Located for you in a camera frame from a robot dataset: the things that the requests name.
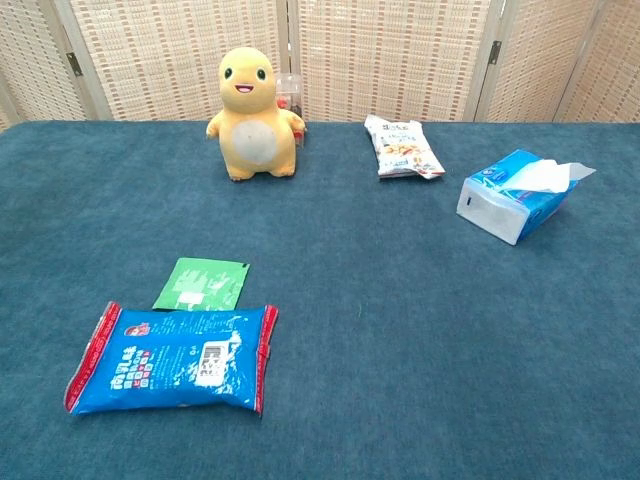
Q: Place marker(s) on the blue tissue pack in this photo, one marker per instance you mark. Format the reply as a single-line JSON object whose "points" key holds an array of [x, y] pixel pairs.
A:
{"points": [[492, 210]]}

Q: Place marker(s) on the blue table cloth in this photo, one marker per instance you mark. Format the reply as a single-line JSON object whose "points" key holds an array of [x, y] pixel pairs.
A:
{"points": [[375, 300]]}

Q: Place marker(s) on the yellow dinosaur plush toy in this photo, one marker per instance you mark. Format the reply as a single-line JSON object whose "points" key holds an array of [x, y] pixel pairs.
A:
{"points": [[255, 140]]}

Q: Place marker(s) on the white snack bag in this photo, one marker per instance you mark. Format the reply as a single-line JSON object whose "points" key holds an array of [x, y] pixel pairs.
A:
{"points": [[402, 147]]}

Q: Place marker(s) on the green sachet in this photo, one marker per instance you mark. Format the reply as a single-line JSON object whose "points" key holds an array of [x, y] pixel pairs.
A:
{"points": [[200, 285]]}

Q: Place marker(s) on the clear plastic box red contents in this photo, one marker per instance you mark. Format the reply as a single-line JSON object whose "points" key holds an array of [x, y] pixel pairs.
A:
{"points": [[289, 91]]}

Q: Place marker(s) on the blue snack packet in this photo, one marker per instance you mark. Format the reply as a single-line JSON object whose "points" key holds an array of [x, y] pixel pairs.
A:
{"points": [[165, 360]]}

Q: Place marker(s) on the woven folding screen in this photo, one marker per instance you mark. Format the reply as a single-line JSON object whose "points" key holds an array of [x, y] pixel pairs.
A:
{"points": [[390, 50]]}

